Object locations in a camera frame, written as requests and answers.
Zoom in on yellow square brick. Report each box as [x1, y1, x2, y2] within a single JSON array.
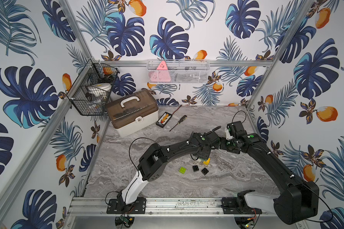
[[202, 158, 210, 166]]

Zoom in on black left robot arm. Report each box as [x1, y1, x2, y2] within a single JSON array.
[[117, 132, 220, 205]]

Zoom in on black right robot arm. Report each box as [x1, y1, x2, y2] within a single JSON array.
[[219, 134, 319, 225]]

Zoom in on black square brick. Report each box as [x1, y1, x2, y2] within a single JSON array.
[[193, 165, 199, 172], [201, 168, 209, 176]]

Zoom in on black yellow screwdriver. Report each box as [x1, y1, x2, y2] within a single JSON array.
[[169, 115, 187, 132]]

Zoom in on black bit holder case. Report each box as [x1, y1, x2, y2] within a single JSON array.
[[156, 112, 173, 128]]

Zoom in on white storage box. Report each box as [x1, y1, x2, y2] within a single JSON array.
[[105, 89, 159, 137]]

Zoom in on pink triangle card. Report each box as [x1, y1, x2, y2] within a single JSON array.
[[149, 61, 172, 84]]

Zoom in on white round object in basket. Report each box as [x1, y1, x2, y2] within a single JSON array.
[[87, 83, 112, 96]]

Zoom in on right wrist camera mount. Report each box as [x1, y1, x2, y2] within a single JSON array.
[[225, 121, 247, 140]]

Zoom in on clear mesh wall shelf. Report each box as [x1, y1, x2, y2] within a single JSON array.
[[146, 60, 211, 85]]

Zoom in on black wire basket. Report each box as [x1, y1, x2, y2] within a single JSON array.
[[66, 60, 120, 116]]

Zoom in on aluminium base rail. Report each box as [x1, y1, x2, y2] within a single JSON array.
[[62, 196, 307, 229]]

